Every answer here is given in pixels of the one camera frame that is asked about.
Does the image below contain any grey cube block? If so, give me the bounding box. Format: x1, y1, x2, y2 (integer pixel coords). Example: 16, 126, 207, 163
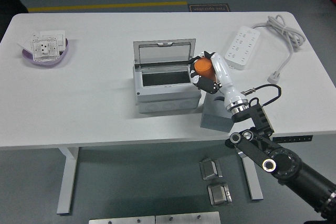
200, 91, 236, 133

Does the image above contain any table height control panel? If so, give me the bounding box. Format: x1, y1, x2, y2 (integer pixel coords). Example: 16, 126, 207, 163
272, 135, 313, 143

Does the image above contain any orange cylindrical object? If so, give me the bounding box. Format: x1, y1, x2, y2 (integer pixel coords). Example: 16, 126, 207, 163
194, 58, 214, 78

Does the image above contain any white table leg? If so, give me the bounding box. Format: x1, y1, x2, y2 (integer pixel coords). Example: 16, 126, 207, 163
56, 146, 79, 215
237, 150, 264, 200

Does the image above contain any grey junction box with lid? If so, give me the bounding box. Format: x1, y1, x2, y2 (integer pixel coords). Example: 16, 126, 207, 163
132, 38, 202, 115

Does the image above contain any white and black robot right hand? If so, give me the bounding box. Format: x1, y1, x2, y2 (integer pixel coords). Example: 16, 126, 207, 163
187, 50, 247, 110

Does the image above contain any dark floor sign mat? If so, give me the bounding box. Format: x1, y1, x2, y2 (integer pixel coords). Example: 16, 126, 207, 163
187, 3, 232, 13

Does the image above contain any printed white switch plate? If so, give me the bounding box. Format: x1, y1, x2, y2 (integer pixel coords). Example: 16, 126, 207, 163
30, 35, 60, 62

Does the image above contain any metal base plate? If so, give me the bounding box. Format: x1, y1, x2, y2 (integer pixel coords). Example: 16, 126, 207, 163
88, 216, 155, 224
155, 211, 221, 224

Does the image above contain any purple bowl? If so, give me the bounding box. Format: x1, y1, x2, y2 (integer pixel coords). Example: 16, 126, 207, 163
21, 37, 69, 67

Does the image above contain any white power cord with plug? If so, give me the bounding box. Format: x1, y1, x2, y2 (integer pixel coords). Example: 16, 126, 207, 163
251, 15, 307, 84

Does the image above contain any white power strip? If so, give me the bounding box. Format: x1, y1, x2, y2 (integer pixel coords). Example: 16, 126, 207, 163
224, 26, 260, 71

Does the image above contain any metal robot foot block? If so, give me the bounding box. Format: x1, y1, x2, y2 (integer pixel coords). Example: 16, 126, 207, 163
199, 157, 223, 181
207, 182, 233, 206

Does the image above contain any plain white switch plate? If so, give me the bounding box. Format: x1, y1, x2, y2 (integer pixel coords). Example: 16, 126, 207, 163
39, 30, 66, 51

